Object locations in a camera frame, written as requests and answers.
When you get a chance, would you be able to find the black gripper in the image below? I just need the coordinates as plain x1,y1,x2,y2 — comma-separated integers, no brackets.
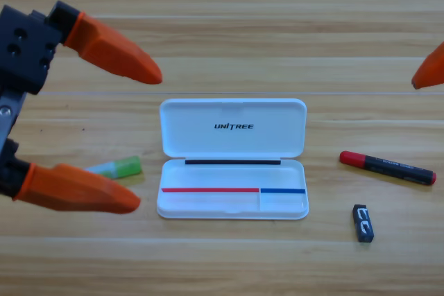
0,0,163,200

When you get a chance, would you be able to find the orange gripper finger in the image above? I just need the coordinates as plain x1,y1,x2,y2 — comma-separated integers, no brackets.
411,42,444,91
12,162,142,215

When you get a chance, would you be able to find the black eraser with white print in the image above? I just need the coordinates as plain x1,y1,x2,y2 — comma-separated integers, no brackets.
352,203,376,243

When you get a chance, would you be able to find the white Unitree pencil case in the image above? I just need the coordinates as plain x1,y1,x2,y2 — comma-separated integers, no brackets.
156,98,309,220

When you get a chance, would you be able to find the red and black marker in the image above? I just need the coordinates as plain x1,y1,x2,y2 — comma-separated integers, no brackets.
339,150,437,186

